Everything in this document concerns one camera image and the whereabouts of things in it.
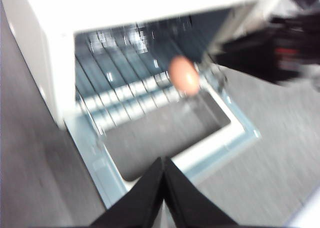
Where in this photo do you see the oven door with glass window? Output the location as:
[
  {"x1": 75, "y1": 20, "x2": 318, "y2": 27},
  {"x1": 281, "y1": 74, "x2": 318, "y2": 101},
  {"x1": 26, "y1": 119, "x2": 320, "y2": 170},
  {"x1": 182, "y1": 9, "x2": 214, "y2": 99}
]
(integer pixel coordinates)
[{"x1": 63, "y1": 70, "x2": 262, "y2": 210}]

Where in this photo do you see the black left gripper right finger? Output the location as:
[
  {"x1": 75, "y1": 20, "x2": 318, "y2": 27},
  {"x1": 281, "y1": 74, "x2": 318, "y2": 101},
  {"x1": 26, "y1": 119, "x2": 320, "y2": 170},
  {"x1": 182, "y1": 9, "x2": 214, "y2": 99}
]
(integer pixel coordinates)
[{"x1": 162, "y1": 157, "x2": 238, "y2": 228}]

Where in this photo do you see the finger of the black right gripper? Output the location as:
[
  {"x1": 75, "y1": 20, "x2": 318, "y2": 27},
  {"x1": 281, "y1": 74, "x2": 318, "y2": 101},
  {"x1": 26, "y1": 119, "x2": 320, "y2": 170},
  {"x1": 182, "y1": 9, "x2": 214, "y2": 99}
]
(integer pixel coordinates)
[{"x1": 212, "y1": 28, "x2": 276, "y2": 76}]

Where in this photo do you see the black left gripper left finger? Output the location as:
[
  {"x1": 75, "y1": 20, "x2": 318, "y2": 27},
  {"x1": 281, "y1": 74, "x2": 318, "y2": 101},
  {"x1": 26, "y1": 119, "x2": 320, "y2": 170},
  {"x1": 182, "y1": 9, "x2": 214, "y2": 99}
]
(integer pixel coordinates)
[{"x1": 89, "y1": 157, "x2": 165, "y2": 228}]

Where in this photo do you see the cream Toshiba toaster oven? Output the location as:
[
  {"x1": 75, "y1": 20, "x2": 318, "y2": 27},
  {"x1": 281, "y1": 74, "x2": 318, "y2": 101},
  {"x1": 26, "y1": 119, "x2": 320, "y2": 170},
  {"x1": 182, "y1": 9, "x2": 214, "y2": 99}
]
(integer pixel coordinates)
[{"x1": 0, "y1": 0, "x2": 283, "y2": 131}]

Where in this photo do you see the brown egg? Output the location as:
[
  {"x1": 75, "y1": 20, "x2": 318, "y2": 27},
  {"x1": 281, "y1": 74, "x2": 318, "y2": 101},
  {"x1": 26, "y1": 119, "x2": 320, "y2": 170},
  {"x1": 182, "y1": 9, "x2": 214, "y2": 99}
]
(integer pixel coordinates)
[{"x1": 168, "y1": 55, "x2": 201, "y2": 96}]

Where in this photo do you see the metal wire oven rack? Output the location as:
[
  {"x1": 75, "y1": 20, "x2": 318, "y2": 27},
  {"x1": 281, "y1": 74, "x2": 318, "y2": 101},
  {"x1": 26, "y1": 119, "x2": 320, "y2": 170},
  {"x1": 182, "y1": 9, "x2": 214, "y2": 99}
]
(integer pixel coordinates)
[{"x1": 74, "y1": 30, "x2": 226, "y2": 136}]

